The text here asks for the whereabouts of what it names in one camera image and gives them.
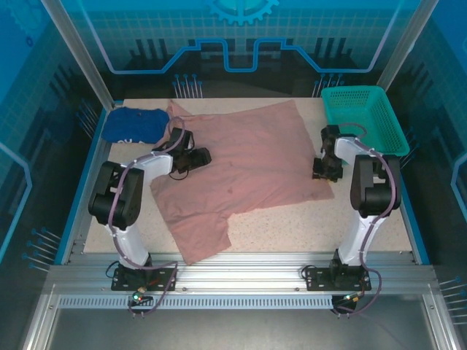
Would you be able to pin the pink t-shirt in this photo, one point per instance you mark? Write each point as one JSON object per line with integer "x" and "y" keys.
{"x": 248, "y": 153}

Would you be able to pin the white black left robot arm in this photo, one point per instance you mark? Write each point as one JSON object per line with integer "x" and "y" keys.
{"x": 100, "y": 204}

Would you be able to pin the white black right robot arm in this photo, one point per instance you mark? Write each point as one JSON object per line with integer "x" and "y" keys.
{"x": 368, "y": 189}

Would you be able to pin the blue folded t-shirt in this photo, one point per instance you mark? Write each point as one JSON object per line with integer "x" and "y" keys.
{"x": 131, "y": 124}

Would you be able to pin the teal plastic mesh basket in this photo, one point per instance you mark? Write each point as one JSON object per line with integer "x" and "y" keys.
{"x": 365, "y": 109}

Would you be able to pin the grey metal shelf plate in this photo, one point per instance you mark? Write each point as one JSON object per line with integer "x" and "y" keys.
{"x": 237, "y": 331}

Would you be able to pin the aluminium side profile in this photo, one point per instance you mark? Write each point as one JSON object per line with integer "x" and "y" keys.
{"x": 40, "y": 324}
{"x": 439, "y": 324}

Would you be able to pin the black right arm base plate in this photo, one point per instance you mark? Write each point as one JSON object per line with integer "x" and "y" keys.
{"x": 317, "y": 282}

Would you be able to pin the aluminium rail beam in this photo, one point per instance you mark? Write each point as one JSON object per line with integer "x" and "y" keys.
{"x": 237, "y": 277}

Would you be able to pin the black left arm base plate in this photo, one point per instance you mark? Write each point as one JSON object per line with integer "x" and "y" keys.
{"x": 122, "y": 286}

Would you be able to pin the aluminium frame post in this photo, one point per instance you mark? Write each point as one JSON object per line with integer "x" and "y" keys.
{"x": 81, "y": 54}
{"x": 408, "y": 36}

